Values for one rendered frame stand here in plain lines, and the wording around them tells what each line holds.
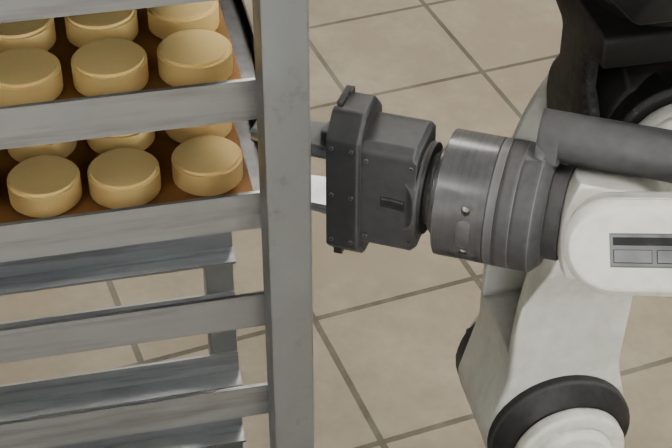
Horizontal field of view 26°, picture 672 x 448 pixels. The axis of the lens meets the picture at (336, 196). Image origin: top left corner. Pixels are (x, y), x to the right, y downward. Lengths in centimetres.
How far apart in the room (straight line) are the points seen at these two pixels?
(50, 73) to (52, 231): 10
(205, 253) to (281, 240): 58
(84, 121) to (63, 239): 9
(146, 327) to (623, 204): 35
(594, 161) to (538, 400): 48
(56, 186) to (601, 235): 37
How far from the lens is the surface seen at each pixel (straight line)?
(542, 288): 130
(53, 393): 166
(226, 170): 101
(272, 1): 86
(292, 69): 89
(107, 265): 154
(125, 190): 100
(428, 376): 237
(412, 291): 252
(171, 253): 154
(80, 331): 104
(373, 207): 100
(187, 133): 106
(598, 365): 142
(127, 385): 166
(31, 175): 102
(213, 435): 172
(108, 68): 96
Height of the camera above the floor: 166
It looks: 37 degrees down
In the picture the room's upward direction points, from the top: straight up
